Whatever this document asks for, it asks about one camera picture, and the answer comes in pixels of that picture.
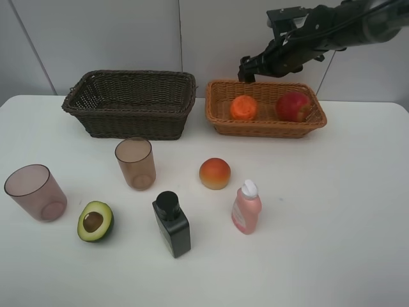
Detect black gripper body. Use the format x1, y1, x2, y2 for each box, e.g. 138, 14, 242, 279
249, 38, 325, 77

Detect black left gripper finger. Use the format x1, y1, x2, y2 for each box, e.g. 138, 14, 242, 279
238, 56, 256, 83

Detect orange mandarin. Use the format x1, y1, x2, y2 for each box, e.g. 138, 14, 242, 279
229, 95, 258, 120

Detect red apple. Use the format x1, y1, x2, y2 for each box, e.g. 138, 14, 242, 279
275, 91, 312, 123

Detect round bread bun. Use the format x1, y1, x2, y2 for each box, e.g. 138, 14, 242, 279
199, 157, 231, 190

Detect pink bottle white cap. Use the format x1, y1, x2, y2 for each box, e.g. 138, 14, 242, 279
231, 179, 262, 235

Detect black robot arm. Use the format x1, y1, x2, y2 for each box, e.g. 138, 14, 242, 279
238, 1, 408, 83

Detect tan wicker basket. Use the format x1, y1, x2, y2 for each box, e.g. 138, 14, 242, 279
205, 80, 327, 139

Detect dark brown wicker basket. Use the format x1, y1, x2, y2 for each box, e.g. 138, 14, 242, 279
62, 70, 196, 140

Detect brown transparent cup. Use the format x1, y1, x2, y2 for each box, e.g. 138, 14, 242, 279
114, 138, 156, 191

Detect black rectangular bottle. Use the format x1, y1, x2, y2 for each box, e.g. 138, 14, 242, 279
152, 191, 191, 258

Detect avocado half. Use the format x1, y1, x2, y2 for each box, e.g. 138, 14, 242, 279
77, 201, 114, 243

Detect purple transparent cup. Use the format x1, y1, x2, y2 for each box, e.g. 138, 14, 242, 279
4, 164, 67, 222

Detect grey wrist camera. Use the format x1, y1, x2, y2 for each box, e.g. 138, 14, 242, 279
266, 6, 311, 33

